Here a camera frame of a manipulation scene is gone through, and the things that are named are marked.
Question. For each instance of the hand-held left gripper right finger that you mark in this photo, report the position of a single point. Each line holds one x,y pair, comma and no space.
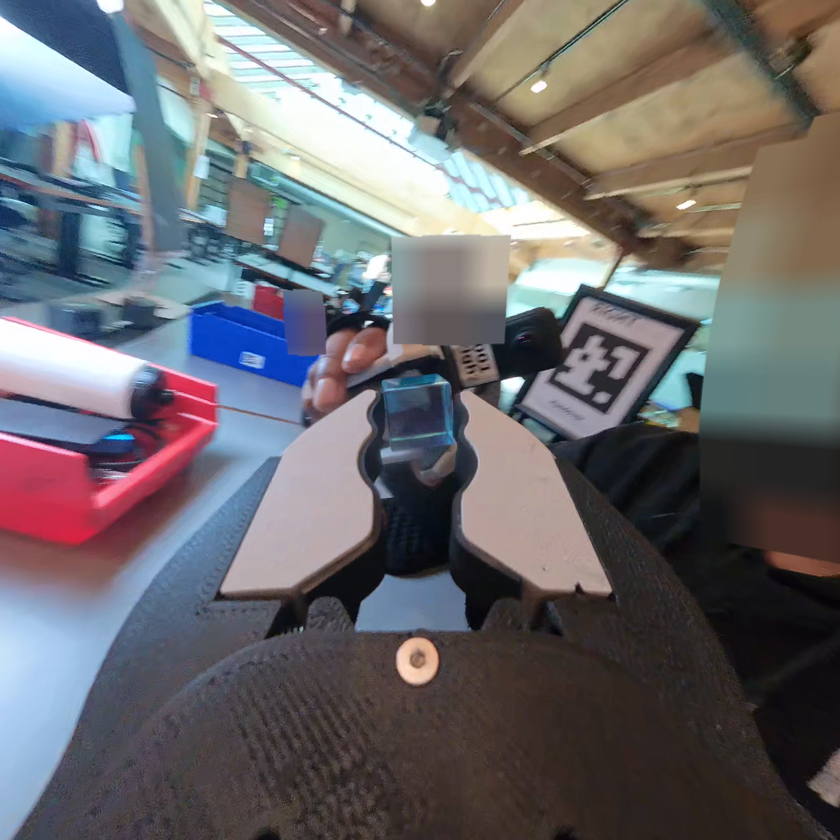
525,518

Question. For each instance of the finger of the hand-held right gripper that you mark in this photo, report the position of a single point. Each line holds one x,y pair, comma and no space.
433,467

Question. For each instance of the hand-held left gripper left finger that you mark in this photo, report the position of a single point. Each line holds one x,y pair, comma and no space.
308,518

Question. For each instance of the blue transparent cube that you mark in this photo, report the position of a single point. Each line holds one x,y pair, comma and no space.
417,413

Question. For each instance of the red plastic bin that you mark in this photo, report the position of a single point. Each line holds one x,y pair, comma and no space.
268,300
52,505

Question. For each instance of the dark metal plate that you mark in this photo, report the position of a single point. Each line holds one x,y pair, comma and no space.
39,423

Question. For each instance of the person's right hand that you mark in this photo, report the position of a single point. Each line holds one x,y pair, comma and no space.
341,377

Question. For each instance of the black padded chair armrest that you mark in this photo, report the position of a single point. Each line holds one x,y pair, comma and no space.
413,531

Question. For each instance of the black-white marker sign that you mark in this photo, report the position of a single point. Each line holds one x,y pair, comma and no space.
617,367

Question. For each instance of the blue plastic bin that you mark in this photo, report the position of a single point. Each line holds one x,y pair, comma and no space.
229,341

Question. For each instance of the dark blue pouch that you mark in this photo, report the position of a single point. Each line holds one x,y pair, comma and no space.
118,441

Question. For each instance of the rolling whiteboard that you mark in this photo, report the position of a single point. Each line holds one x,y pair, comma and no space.
300,237
248,211

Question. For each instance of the white bottle black cap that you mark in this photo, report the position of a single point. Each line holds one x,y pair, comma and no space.
65,371

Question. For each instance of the black wood-framed board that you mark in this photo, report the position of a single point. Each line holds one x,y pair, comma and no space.
59,33

